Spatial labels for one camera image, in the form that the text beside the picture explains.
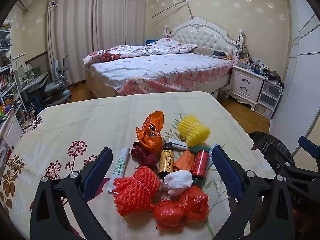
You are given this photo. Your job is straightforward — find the white carved nightstand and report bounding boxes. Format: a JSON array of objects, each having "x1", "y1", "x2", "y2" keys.
[{"x1": 229, "y1": 64, "x2": 265, "y2": 112}]

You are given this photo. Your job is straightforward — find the teal tube with white cap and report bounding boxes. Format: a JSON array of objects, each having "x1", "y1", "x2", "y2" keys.
[{"x1": 169, "y1": 138, "x2": 208, "y2": 153}]

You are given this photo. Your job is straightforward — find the white tissue ball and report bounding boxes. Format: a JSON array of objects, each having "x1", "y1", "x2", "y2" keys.
[{"x1": 160, "y1": 170, "x2": 193, "y2": 197}]

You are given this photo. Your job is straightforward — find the floral cream tablecloth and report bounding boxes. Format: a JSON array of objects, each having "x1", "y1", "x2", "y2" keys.
[{"x1": 0, "y1": 91, "x2": 278, "y2": 240}]

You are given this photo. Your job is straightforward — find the dark red crumpled ribbon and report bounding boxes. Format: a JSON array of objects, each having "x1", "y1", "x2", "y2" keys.
[{"x1": 132, "y1": 141, "x2": 158, "y2": 168}]

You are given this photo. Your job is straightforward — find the orange paper packet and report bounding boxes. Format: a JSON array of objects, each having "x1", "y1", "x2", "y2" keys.
[{"x1": 173, "y1": 150, "x2": 195, "y2": 173}]

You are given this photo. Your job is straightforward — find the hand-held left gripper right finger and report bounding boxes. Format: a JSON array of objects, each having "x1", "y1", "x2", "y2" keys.
[{"x1": 211, "y1": 145, "x2": 293, "y2": 240}]

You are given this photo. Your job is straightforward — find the clear plastic drawer unit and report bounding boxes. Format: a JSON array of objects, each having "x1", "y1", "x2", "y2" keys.
[{"x1": 254, "y1": 79, "x2": 284, "y2": 119}]

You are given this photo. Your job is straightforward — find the grey desk chair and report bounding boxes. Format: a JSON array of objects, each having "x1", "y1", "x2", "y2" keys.
[{"x1": 44, "y1": 55, "x2": 73, "y2": 105}]

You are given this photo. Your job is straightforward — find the white air conditioner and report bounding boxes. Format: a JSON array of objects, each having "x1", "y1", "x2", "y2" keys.
[{"x1": 16, "y1": 0, "x2": 33, "y2": 12}]

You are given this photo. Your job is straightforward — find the yellow foam fruit net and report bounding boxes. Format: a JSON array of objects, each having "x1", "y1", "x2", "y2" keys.
[{"x1": 178, "y1": 115, "x2": 210, "y2": 147}]

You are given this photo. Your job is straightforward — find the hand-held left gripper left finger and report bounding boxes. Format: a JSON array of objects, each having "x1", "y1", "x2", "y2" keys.
[{"x1": 29, "y1": 147, "x2": 114, "y2": 240}]

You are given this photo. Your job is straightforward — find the pile of small bedside items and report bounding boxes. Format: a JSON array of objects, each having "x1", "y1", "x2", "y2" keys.
[{"x1": 235, "y1": 30, "x2": 283, "y2": 80}]

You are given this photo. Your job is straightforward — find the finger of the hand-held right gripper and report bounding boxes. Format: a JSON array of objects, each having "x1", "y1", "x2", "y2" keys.
[
  {"x1": 271, "y1": 153, "x2": 318, "y2": 188},
  {"x1": 298, "y1": 135, "x2": 320, "y2": 160}
]

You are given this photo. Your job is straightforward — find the orange plastic bag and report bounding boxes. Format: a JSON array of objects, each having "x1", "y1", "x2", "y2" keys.
[{"x1": 136, "y1": 110, "x2": 165, "y2": 155}]

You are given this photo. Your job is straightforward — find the red plastic bag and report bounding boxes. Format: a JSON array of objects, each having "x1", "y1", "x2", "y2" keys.
[{"x1": 153, "y1": 185, "x2": 210, "y2": 232}]

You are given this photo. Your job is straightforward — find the brown bottle with gold label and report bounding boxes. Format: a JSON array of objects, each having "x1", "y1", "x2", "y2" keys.
[{"x1": 157, "y1": 142, "x2": 175, "y2": 177}]

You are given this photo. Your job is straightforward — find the white tufted headboard bed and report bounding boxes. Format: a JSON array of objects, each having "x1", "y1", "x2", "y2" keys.
[{"x1": 82, "y1": 17, "x2": 238, "y2": 98}]

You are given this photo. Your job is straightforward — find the grey study desk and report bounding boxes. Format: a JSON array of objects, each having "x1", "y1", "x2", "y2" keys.
[{"x1": 15, "y1": 62, "x2": 49, "y2": 110}]

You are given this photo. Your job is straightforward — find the clear plastic bag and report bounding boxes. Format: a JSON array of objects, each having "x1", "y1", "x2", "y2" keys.
[{"x1": 219, "y1": 85, "x2": 232, "y2": 98}]

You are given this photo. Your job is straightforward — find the thin curved metal pole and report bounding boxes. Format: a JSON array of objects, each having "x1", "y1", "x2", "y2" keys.
[{"x1": 150, "y1": 0, "x2": 194, "y2": 20}]

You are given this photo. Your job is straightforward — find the white bookshelf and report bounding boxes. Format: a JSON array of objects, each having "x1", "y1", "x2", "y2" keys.
[{"x1": 0, "y1": 26, "x2": 24, "y2": 120}]

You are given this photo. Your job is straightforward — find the red foam fruit net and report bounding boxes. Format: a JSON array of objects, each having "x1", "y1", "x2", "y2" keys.
[{"x1": 113, "y1": 165, "x2": 161, "y2": 217}]

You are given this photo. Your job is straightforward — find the red bottle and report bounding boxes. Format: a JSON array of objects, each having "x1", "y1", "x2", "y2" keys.
[{"x1": 192, "y1": 150, "x2": 210, "y2": 187}]

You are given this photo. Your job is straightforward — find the black bagged trash bin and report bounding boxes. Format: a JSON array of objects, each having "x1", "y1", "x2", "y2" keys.
[{"x1": 249, "y1": 131, "x2": 297, "y2": 167}]

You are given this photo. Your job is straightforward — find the white sliding wardrobe door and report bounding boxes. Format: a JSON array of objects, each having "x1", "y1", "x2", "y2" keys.
[{"x1": 270, "y1": 0, "x2": 320, "y2": 155}]

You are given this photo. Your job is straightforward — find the beige pleated curtain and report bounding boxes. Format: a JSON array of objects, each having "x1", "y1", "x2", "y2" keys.
[{"x1": 46, "y1": 0, "x2": 150, "y2": 84}]

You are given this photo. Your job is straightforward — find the white printed toothpaste tube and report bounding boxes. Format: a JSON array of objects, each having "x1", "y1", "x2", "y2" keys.
[{"x1": 106, "y1": 147, "x2": 131, "y2": 193}]

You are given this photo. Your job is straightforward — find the white low cabinet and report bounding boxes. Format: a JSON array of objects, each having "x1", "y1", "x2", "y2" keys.
[{"x1": 0, "y1": 112, "x2": 25, "y2": 150}]

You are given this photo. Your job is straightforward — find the floral pink quilt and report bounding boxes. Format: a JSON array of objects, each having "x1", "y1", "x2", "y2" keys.
[{"x1": 82, "y1": 37, "x2": 199, "y2": 68}]

